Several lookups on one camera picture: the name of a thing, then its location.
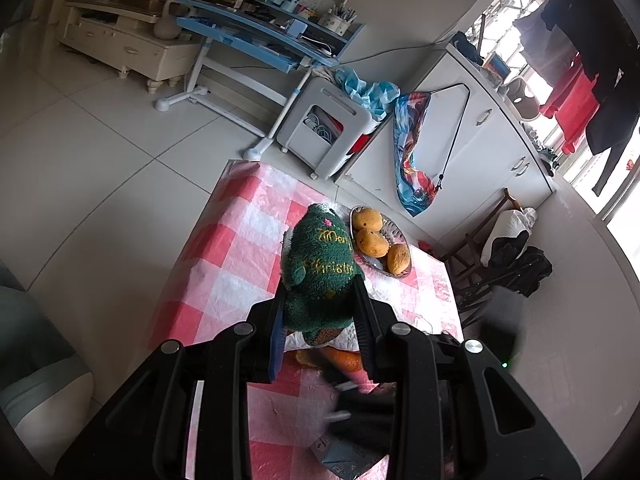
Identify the green Christmas plush toy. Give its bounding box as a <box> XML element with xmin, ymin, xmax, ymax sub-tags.
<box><xmin>281</xmin><ymin>204</ymin><xmax>364</xmax><ymax>347</ymax></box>

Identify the light blue drink carton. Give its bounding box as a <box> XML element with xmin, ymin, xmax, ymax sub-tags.
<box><xmin>310</xmin><ymin>434</ymin><xmax>384</xmax><ymax>480</ymax></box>

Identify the yellow mango right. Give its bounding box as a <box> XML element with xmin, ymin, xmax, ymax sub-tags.
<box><xmin>386</xmin><ymin>244</ymin><xmax>411</xmax><ymax>275</ymax></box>

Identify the yellow mango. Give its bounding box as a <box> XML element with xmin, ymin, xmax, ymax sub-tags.
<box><xmin>386</xmin><ymin>244</ymin><xmax>411</xmax><ymax>275</ymax></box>
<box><xmin>356</xmin><ymin>229</ymin><xmax>390</xmax><ymax>259</ymax></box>
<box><xmin>352</xmin><ymin>207</ymin><xmax>383</xmax><ymax>232</ymax></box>

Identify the pink checkered tablecloth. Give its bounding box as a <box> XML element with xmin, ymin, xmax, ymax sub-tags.
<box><xmin>150</xmin><ymin>160</ymin><xmax>466</xmax><ymax>480</ymax></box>

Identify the yellow mango middle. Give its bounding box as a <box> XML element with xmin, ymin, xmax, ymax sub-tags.
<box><xmin>356</xmin><ymin>229</ymin><xmax>390</xmax><ymax>259</ymax></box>

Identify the yellow mango left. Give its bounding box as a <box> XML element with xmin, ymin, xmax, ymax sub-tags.
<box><xmin>352</xmin><ymin>207</ymin><xmax>383</xmax><ymax>232</ymax></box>

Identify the dark folding chair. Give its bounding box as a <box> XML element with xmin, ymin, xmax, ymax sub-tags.
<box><xmin>442</xmin><ymin>188</ymin><xmax>553</xmax><ymax>328</ymax></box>

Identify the colourful hanging bag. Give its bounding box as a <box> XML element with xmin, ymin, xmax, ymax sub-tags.
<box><xmin>393</xmin><ymin>92</ymin><xmax>442</xmax><ymax>217</ymax></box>

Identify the white bag on chair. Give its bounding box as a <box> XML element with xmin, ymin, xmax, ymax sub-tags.
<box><xmin>480</xmin><ymin>207</ymin><xmax>538</xmax><ymax>269</ymax></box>

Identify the white sideboard cabinet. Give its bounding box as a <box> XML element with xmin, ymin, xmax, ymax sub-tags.
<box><xmin>337</xmin><ymin>44</ymin><xmax>553</xmax><ymax>250</ymax></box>

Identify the teal sofa seat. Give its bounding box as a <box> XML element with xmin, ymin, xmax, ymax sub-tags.
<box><xmin>1</xmin><ymin>266</ymin><xmax>94</xmax><ymax>476</ymax></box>

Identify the light blue crumpled cloth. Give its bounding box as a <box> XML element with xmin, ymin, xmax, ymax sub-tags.
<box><xmin>333</xmin><ymin>67</ymin><xmax>400</xmax><ymax>122</ymax></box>

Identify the blue children's study desk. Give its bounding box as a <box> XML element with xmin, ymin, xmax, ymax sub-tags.
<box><xmin>154</xmin><ymin>0</ymin><xmax>364</xmax><ymax>162</ymax></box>

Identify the red hanging garment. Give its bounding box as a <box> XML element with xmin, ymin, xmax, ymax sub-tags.
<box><xmin>540</xmin><ymin>54</ymin><xmax>600</xmax><ymax>155</ymax></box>

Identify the pen holder cup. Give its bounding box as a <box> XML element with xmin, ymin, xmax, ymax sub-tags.
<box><xmin>319</xmin><ymin>0</ymin><xmax>357</xmax><ymax>36</ymax></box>

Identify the pink kettlebell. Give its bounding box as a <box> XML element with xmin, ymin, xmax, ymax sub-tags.
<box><xmin>153</xmin><ymin>0</ymin><xmax>181</xmax><ymax>40</ymax></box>

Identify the cream TV cabinet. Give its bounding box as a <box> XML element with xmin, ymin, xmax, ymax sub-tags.
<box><xmin>56</xmin><ymin>0</ymin><xmax>200</xmax><ymax>94</ymax></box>

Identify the black hanging garment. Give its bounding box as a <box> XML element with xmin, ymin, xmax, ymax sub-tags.
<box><xmin>541</xmin><ymin>0</ymin><xmax>639</xmax><ymax>195</ymax></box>

